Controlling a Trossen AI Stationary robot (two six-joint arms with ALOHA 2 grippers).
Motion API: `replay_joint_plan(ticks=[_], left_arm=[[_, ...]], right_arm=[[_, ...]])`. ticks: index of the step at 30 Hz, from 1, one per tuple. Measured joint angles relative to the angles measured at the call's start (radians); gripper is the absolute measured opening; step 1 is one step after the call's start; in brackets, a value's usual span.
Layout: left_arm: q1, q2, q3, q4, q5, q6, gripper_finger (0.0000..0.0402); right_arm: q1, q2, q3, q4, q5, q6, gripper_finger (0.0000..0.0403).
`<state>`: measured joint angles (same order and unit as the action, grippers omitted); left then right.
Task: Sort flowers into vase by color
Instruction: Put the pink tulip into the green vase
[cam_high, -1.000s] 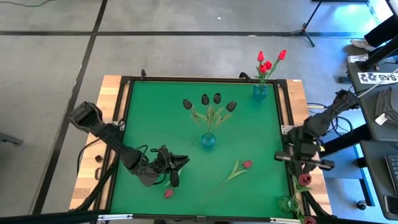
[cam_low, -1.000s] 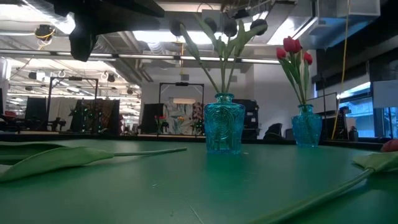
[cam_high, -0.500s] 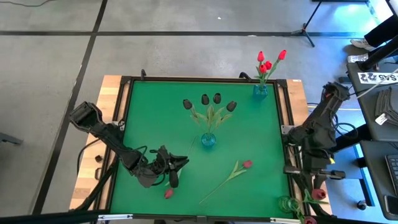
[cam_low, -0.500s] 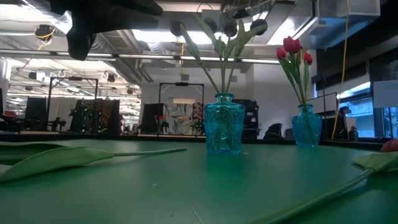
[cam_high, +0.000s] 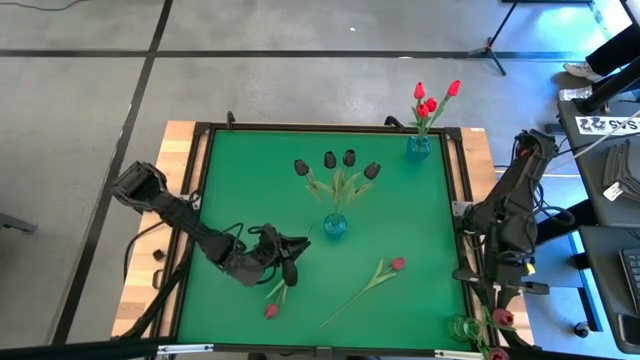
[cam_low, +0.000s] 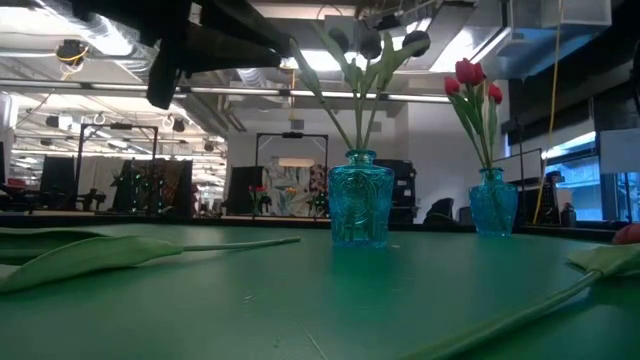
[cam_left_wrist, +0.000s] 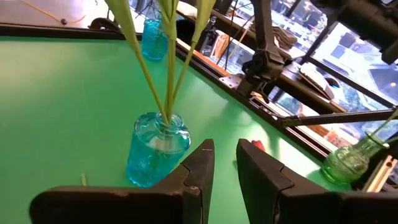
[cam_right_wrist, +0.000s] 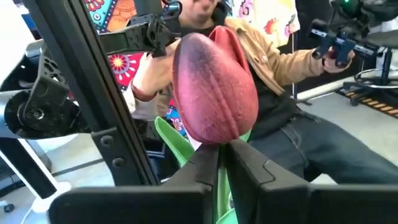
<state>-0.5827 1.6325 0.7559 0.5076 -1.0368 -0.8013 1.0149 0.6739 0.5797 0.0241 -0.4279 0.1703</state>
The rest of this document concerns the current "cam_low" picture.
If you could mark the black ceiling spotlight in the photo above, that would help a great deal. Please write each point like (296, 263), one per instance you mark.
(178, 125)

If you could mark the black camera rig frame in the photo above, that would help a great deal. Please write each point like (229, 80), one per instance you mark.
(292, 134)
(120, 126)

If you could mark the large rectangular metal duct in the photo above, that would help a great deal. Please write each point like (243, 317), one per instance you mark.
(525, 40)

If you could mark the floral curtain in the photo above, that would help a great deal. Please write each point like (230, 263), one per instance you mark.
(280, 177)

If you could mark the patterned cloth panel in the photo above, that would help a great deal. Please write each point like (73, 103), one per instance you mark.
(160, 185)

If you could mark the long ceiling tube light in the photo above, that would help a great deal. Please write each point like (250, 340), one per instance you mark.
(415, 97)

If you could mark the blue lit window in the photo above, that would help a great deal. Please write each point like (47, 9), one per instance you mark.
(582, 190)

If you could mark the background red tulip bouquet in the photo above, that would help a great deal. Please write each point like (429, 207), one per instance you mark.
(260, 190)

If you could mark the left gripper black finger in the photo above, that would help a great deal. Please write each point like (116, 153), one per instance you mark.
(225, 52)
(240, 22)

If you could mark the blue hobnail glass vase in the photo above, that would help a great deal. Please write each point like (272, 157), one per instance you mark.
(492, 205)

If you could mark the dark red artificial tulip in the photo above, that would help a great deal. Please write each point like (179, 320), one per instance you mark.
(90, 255)

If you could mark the green table mat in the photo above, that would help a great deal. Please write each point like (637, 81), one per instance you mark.
(320, 310)

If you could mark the grey bin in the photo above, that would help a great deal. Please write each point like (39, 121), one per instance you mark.
(464, 216)

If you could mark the silver corrugated air duct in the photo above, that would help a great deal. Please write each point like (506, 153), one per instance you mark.
(120, 52)

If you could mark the black panel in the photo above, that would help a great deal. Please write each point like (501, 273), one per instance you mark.
(244, 190)

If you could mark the black cabinet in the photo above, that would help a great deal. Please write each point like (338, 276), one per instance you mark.
(405, 190)

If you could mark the background orange tulip bouquet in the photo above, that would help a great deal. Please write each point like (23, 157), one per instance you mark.
(290, 192)

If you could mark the green stem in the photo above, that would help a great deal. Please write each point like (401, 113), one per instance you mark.
(615, 257)

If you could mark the blue medallion glass vase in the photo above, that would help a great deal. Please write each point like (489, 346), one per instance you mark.
(360, 200)

